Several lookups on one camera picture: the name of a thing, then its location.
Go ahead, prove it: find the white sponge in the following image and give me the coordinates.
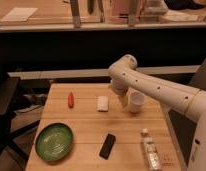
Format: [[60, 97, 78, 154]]
[[97, 96, 109, 112]]

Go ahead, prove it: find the orange carrot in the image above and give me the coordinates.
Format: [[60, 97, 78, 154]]
[[68, 92, 74, 108]]

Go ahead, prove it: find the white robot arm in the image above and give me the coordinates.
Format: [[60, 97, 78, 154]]
[[108, 54, 206, 171]]

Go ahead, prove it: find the black remote control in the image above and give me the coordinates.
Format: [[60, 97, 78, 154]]
[[99, 134, 116, 159]]

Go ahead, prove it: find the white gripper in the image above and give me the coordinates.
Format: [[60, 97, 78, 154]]
[[110, 80, 129, 107]]

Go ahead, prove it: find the white paper sheet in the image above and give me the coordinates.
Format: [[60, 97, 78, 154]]
[[1, 7, 37, 22]]

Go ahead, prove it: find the long grey bench rail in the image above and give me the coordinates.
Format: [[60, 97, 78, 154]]
[[9, 65, 199, 80]]

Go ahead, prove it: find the white paper cup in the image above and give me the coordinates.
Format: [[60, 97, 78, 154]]
[[129, 92, 145, 113]]

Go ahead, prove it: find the clear plastic water bottle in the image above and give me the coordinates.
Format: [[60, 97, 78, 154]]
[[141, 128, 162, 171]]

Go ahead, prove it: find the green plate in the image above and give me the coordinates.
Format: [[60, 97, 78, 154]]
[[35, 123, 74, 162]]

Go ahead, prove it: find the black chair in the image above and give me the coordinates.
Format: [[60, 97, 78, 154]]
[[0, 77, 40, 160]]

